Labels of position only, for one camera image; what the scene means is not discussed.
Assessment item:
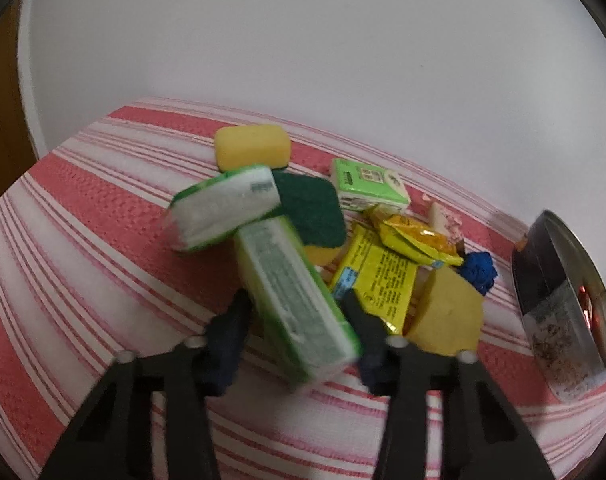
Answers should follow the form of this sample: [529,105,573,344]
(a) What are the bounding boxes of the green scouring pad sponge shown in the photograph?
[273,170,348,267]

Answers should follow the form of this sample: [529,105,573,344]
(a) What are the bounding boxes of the long green tissue packet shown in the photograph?
[233,215,364,393]

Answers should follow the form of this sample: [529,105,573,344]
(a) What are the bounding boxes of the yellow sponge block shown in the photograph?
[402,265,485,357]

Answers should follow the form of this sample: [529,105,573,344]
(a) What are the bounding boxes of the small green tissue packet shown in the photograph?
[330,157,412,213]

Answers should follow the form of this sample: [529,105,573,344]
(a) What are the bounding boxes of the rounded yellow sponge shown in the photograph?
[214,124,291,172]

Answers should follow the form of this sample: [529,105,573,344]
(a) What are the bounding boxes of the green and white tissue packet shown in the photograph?
[164,164,282,253]

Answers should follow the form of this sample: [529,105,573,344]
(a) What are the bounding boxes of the brown wooden door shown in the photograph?
[0,0,38,216]

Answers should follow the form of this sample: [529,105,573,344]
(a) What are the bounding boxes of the golden yellow snack packet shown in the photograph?
[368,207,464,267]

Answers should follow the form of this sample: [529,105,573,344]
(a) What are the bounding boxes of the round metal tin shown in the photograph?
[511,209,606,403]

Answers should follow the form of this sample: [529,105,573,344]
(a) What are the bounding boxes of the pink floral snack packet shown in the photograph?
[428,201,464,246]

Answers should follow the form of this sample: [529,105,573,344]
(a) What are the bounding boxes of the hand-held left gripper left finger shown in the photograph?
[40,287,256,480]

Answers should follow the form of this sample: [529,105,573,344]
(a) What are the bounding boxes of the blue ball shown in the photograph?
[455,251,498,297]

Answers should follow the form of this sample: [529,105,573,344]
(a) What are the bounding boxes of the pink striped cloth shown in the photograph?
[0,99,606,480]

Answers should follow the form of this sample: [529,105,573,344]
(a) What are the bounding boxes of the yellow printed packet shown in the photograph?
[329,223,420,336]

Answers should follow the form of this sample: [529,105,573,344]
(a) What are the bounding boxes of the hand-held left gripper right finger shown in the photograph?
[340,290,556,480]

